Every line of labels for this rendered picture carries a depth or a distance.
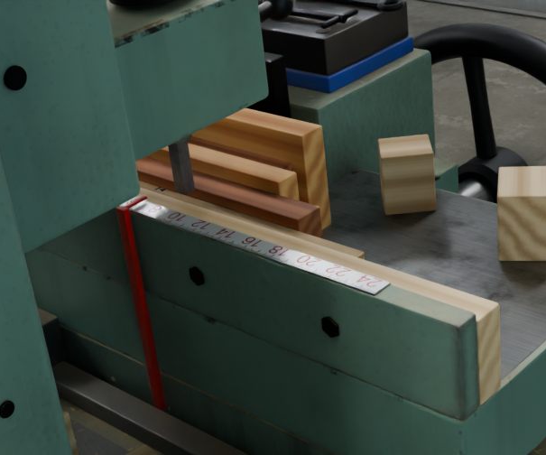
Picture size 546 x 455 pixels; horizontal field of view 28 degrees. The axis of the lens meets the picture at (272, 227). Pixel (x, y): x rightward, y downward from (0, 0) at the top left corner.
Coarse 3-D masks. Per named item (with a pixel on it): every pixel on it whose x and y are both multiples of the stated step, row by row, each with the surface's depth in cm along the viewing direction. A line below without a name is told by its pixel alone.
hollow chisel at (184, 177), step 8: (176, 144) 67; (184, 144) 67; (176, 152) 67; (184, 152) 68; (176, 160) 68; (184, 160) 68; (176, 168) 68; (184, 168) 68; (176, 176) 68; (184, 176) 68; (192, 176) 69; (176, 184) 69; (184, 184) 68; (192, 184) 69; (184, 192) 68
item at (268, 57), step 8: (264, 56) 76; (272, 56) 76; (280, 56) 76; (272, 64) 75; (280, 64) 76; (272, 72) 76; (280, 72) 76; (272, 80) 76; (280, 80) 76; (272, 88) 76; (280, 88) 77; (272, 96) 77; (280, 96) 77; (288, 96) 77; (256, 104) 78; (264, 104) 77; (272, 104) 77; (280, 104) 77; (288, 104) 78; (264, 112) 78; (272, 112) 77; (280, 112) 77; (288, 112) 78
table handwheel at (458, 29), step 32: (448, 32) 92; (480, 32) 90; (512, 32) 88; (480, 64) 92; (512, 64) 89; (544, 64) 86; (480, 96) 93; (480, 128) 94; (480, 160) 94; (512, 160) 95; (480, 192) 93
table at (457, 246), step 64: (448, 192) 76; (384, 256) 69; (448, 256) 68; (64, 320) 77; (128, 320) 71; (192, 320) 66; (512, 320) 61; (192, 384) 69; (256, 384) 64; (320, 384) 60; (512, 384) 56; (384, 448) 59; (448, 448) 55; (512, 448) 58
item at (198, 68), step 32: (192, 0) 63; (224, 0) 63; (256, 0) 65; (128, 32) 59; (160, 32) 60; (192, 32) 62; (224, 32) 63; (256, 32) 65; (128, 64) 59; (160, 64) 60; (192, 64) 62; (224, 64) 64; (256, 64) 66; (128, 96) 59; (160, 96) 61; (192, 96) 63; (224, 96) 65; (256, 96) 67; (160, 128) 61; (192, 128) 63
